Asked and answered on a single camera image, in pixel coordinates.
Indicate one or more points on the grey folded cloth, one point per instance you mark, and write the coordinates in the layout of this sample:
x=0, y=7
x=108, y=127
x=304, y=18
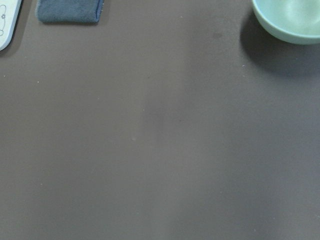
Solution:
x=69, y=11

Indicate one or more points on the cream rectangular tray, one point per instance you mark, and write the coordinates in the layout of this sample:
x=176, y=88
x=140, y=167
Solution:
x=9, y=11

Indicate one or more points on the mint green bowl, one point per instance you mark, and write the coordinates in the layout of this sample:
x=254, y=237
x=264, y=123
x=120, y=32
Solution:
x=292, y=21

